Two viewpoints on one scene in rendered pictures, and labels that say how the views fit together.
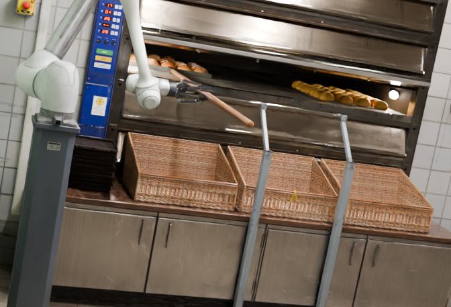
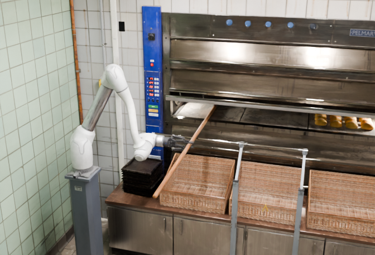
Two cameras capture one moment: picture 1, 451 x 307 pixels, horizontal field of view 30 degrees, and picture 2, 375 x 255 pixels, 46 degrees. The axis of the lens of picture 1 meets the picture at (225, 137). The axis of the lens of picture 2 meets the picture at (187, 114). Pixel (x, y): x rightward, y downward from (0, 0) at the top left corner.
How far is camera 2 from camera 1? 239 cm
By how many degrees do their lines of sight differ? 33
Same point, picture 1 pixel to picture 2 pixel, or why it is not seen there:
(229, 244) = (222, 236)
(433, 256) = not seen: outside the picture
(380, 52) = (352, 92)
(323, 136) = (311, 153)
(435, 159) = not seen: outside the picture
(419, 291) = not seen: outside the picture
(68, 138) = (84, 184)
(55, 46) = (85, 124)
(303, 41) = (287, 89)
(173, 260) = (187, 242)
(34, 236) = (80, 235)
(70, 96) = (82, 160)
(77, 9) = (96, 100)
